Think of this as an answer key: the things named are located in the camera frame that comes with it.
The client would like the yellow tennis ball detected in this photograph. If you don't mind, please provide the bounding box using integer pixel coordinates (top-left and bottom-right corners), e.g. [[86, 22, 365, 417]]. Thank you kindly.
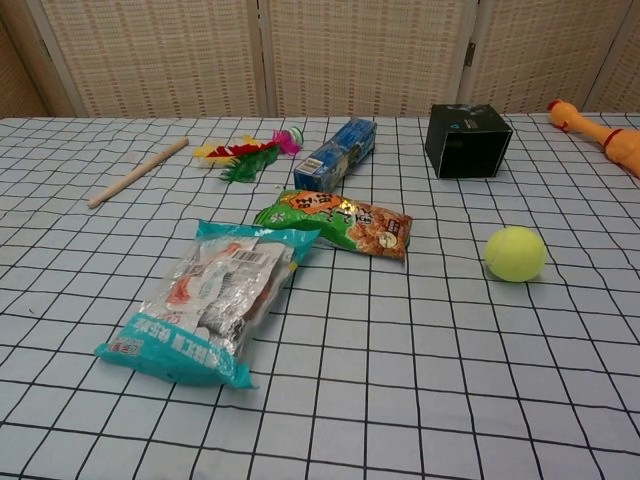
[[483, 225, 548, 284]]

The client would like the blue snack package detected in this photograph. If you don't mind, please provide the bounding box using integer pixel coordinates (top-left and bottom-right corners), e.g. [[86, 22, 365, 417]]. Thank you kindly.
[[293, 117, 378, 194]]

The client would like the small black cardboard box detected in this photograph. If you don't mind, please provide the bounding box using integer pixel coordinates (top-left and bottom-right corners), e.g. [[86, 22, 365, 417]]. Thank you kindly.
[[424, 103, 514, 180]]

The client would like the green orange snack bag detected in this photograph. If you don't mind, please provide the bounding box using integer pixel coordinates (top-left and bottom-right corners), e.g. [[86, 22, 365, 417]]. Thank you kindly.
[[254, 189, 414, 263]]

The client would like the colourful feather shuttlecock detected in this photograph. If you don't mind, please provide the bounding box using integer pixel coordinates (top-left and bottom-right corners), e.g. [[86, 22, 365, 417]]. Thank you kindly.
[[192, 128, 304, 184]]

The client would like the teal clear snack bag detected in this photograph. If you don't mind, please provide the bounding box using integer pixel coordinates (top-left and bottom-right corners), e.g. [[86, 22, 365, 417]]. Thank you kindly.
[[94, 218, 322, 392]]

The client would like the checkered blue tablecloth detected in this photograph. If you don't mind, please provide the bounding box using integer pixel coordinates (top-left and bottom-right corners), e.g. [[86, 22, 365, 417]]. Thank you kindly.
[[0, 112, 640, 480]]

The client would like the woven folding screen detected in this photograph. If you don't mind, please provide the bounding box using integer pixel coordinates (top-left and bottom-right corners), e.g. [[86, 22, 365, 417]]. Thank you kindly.
[[0, 0, 640, 119]]

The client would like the wooden stick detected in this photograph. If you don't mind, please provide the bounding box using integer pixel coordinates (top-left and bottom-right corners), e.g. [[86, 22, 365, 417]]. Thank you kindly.
[[87, 137, 190, 210]]

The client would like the yellow rubber chicken toy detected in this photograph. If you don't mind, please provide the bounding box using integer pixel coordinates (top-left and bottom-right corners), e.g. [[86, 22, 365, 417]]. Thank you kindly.
[[546, 98, 640, 180]]

